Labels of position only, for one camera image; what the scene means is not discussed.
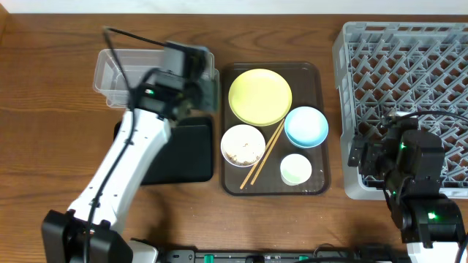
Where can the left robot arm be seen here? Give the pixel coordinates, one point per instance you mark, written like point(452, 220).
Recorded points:
point(145, 151)

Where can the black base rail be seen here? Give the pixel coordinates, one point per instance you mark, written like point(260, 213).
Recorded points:
point(326, 254)

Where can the white green cup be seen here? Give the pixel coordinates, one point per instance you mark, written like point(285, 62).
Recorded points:
point(295, 169)

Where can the rice leftovers pile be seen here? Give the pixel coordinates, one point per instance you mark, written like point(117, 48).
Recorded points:
point(245, 154)

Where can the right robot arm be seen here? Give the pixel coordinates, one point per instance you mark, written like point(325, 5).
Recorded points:
point(409, 160)

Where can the grey dishwasher rack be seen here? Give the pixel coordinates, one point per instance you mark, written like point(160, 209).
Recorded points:
point(398, 67)

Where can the brown serving tray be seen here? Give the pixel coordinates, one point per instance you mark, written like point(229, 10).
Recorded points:
point(273, 130)

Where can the wooden chopstick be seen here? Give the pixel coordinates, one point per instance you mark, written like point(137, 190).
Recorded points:
point(257, 168)
point(248, 177)

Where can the light blue bowl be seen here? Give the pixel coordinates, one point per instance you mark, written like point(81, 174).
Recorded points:
point(306, 127)

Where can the black waste tray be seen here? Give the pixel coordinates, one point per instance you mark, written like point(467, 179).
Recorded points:
point(187, 157)

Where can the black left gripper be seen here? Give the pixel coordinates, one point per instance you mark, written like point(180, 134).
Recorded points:
point(204, 95)

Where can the clear plastic waste bin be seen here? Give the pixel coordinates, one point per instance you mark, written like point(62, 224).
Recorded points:
point(110, 81)

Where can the yellow plate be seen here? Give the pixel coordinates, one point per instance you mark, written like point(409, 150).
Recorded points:
point(260, 97)

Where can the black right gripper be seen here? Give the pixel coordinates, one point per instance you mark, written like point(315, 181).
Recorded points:
point(360, 154)

